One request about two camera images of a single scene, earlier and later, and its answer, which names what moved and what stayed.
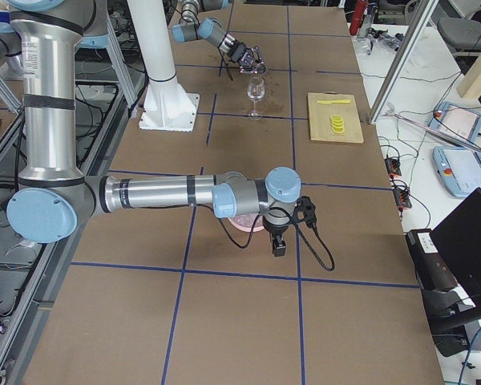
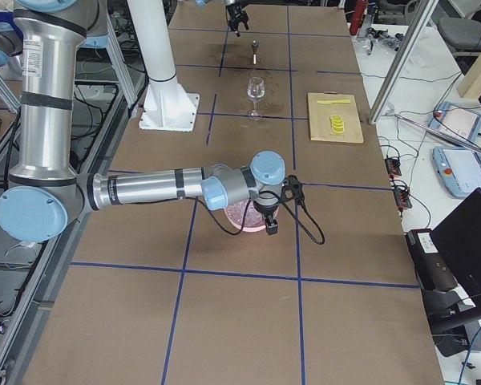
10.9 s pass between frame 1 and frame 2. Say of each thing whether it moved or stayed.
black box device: stayed
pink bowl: stayed
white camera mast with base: stayed
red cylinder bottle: stayed
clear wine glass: stayed
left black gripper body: moved
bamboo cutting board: stayed
